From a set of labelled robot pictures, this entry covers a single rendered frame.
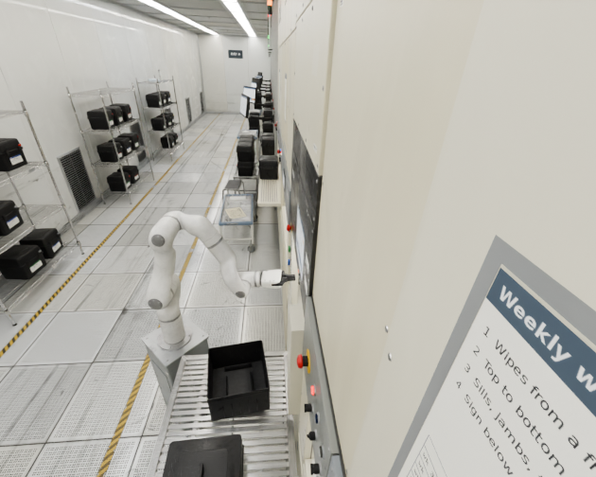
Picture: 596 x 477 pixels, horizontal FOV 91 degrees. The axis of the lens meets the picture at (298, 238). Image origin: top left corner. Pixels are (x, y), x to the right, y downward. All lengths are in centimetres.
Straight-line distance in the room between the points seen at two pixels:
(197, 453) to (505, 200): 142
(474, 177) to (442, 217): 4
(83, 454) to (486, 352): 261
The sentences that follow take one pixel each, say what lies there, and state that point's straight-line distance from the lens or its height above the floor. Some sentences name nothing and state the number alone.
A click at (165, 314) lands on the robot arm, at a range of 178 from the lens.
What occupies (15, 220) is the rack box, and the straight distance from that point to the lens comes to 397.
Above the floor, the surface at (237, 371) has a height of 77.
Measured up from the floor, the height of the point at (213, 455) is 86.
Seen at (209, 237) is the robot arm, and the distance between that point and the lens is 141.
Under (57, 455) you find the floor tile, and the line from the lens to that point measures 277.
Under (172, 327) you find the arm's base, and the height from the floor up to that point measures 90.
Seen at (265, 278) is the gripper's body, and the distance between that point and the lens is 151.
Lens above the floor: 220
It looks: 31 degrees down
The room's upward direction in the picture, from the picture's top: 3 degrees clockwise
